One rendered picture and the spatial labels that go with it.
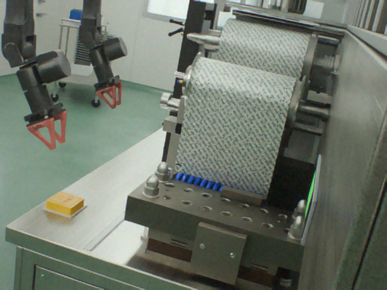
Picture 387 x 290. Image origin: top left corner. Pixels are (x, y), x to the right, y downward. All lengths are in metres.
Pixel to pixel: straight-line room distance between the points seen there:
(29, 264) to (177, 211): 0.37
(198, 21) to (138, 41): 5.73
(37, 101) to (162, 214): 0.42
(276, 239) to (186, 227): 0.19
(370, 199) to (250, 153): 0.89
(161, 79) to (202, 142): 5.97
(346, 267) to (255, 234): 0.71
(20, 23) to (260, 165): 0.65
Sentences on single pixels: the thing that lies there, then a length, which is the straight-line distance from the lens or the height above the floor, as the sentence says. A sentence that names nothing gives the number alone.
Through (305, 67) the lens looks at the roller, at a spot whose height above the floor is 1.32.
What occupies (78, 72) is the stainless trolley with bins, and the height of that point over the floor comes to 0.30.
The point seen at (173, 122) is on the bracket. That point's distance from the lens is 1.26.
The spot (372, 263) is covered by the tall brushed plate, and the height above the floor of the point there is 1.33.
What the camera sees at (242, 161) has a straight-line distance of 1.16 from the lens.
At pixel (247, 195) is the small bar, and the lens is 1.12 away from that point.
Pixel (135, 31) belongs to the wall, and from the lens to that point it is 7.21.
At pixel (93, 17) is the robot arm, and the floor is 1.33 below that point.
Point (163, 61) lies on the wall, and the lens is 7.08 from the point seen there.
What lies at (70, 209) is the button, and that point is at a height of 0.92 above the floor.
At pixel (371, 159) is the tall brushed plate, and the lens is 0.28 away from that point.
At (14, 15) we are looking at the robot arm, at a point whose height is 1.34.
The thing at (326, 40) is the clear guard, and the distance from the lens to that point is 2.14.
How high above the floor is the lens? 1.46
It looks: 17 degrees down
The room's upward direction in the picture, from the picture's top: 11 degrees clockwise
